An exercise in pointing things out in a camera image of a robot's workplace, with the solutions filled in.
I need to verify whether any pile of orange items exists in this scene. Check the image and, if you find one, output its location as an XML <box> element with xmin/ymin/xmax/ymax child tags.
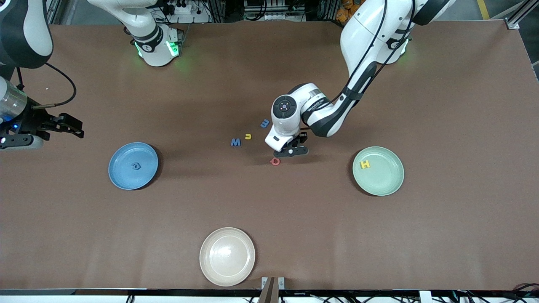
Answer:
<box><xmin>336</xmin><ymin>0</ymin><xmax>363</xmax><ymax>21</ymax></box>

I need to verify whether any aluminium frame profile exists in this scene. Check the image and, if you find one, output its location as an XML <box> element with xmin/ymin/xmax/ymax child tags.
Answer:
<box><xmin>507</xmin><ymin>0</ymin><xmax>539</xmax><ymax>30</ymax></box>

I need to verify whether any pale green plate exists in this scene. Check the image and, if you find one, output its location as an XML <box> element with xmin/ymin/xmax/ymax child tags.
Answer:
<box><xmin>352</xmin><ymin>146</ymin><xmax>405</xmax><ymax>197</ymax></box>

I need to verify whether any black equipment rack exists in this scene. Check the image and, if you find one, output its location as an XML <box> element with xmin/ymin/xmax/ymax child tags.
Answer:
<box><xmin>243</xmin><ymin>0</ymin><xmax>306</xmax><ymax>21</ymax></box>

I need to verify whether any white power strip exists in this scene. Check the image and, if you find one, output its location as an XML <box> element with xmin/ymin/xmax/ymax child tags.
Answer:
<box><xmin>165</xmin><ymin>0</ymin><xmax>211</xmax><ymax>24</ymax></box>

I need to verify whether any metal camera post bracket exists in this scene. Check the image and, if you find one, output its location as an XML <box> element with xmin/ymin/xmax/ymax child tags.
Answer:
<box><xmin>261</xmin><ymin>276</ymin><xmax>286</xmax><ymax>303</ymax></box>

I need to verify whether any beige plate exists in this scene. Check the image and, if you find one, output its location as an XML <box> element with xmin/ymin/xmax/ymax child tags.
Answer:
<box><xmin>199</xmin><ymin>227</ymin><xmax>256</xmax><ymax>287</ymax></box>

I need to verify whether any blue plate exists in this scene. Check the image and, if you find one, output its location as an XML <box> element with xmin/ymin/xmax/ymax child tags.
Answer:
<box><xmin>108</xmin><ymin>142</ymin><xmax>159</xmax><ymax>191</ymax></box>

